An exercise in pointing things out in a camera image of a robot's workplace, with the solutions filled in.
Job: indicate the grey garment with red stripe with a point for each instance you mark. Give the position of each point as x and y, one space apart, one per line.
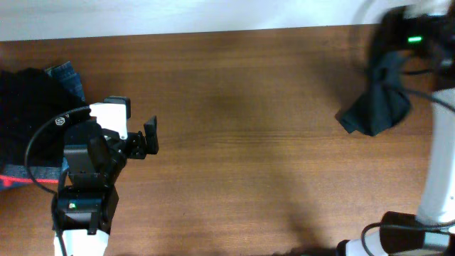
14 176

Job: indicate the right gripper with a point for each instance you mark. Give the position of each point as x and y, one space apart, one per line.
402 21

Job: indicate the black folded garment with logo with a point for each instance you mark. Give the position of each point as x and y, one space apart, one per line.
29 98

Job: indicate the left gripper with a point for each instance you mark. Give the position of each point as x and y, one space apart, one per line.
141 144

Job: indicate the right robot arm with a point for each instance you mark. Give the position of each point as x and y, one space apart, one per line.
429 231

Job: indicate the dark green Nike t-shirt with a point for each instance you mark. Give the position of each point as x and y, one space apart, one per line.
383 104

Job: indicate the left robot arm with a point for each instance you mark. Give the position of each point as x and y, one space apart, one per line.
97 146

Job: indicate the blue denim jeans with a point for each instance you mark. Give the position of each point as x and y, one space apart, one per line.
69 80

